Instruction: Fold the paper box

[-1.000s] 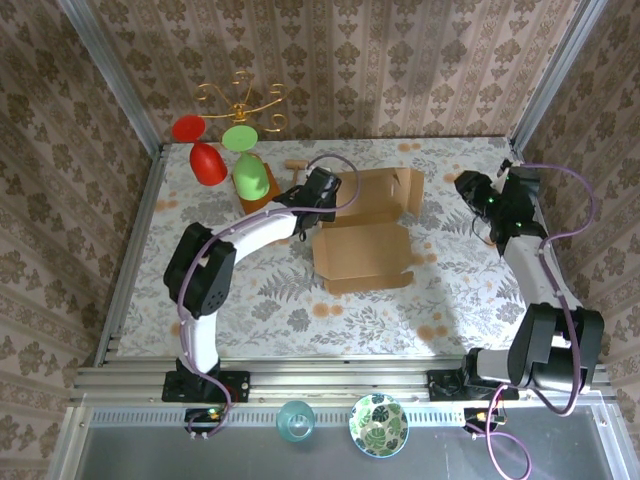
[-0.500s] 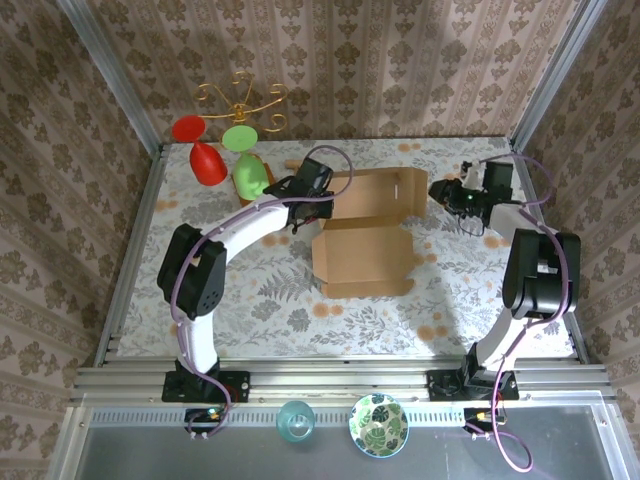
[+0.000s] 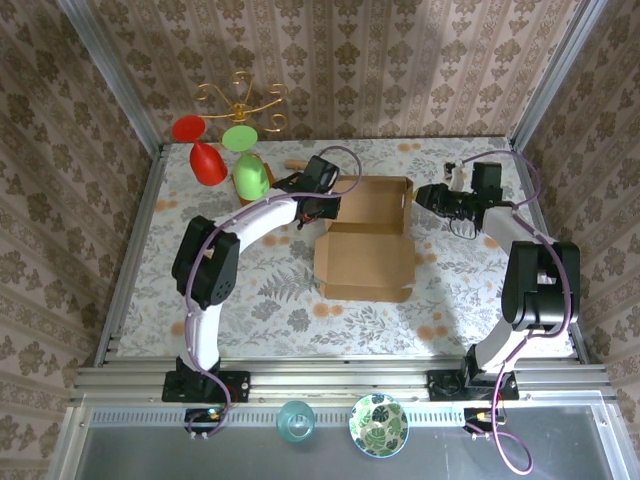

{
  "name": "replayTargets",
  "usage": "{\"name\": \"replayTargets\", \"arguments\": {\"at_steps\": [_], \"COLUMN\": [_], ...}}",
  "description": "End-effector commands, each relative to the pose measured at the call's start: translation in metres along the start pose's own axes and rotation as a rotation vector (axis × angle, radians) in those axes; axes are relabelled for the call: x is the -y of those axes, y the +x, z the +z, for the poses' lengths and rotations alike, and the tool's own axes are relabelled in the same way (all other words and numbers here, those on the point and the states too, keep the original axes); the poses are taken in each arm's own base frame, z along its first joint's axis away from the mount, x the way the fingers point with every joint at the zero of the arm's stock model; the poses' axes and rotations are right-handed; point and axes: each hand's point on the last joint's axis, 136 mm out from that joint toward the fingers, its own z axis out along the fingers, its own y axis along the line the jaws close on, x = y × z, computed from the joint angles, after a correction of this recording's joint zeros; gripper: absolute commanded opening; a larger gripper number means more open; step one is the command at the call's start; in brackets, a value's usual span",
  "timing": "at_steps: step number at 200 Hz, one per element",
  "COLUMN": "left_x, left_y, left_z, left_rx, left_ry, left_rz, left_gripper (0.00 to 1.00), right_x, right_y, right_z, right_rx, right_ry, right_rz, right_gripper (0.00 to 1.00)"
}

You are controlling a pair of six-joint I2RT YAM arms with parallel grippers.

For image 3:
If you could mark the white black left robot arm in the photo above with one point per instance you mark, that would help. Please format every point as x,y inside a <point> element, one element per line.
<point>210,270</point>

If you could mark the green plastic wine glass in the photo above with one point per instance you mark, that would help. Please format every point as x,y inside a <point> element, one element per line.
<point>250,180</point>

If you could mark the aluminium corner post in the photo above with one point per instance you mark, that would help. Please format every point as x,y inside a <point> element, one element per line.
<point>110,70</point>
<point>555,70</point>

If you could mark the red plastic wine glass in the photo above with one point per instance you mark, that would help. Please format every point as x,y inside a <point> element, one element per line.
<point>206,165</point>

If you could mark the small wooden mallet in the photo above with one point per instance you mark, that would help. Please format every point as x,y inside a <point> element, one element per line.
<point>294,164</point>

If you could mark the leaf pattern bowl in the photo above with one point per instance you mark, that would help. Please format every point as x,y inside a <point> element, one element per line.
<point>378,425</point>

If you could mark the aluminium frame rail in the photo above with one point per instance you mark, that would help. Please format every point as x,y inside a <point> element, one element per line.
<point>340,385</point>

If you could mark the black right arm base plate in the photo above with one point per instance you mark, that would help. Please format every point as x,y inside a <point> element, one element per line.
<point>442,385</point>

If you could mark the brown cardboard box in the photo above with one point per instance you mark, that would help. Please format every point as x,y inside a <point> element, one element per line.
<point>365,260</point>

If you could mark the small black connector board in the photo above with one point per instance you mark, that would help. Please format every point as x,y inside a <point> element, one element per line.
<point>205,417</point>
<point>482,417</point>

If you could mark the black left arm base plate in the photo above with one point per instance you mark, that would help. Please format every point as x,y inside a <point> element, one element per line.
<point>235,386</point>

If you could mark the teal glass cup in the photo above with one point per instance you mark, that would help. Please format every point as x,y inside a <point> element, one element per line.
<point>296,421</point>

